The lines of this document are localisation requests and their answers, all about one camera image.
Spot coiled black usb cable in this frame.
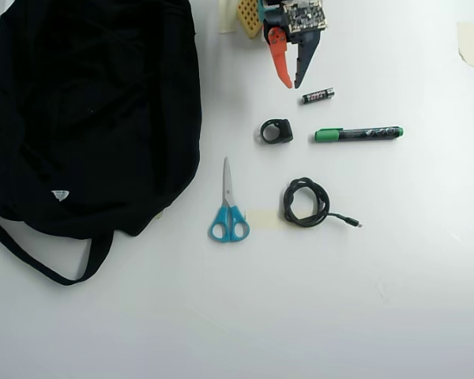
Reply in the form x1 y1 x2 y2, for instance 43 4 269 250
282 176 364 230

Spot green and black marker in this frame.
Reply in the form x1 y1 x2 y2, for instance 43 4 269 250
314 125 404 144

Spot black battery with red print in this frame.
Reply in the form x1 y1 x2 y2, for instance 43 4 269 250
300 87 337 106

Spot blue handled scissors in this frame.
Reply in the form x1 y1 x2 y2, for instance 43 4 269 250
208 156 251 243

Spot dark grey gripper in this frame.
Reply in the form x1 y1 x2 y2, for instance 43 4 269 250
262 7 325 89

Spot yellow perforated block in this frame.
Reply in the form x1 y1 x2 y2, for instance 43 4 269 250
235 0 262 40

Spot black fabric bag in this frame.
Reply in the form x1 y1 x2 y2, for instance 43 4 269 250
0 0 204 287

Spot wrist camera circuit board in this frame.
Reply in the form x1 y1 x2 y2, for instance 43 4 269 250
282 1 329 35

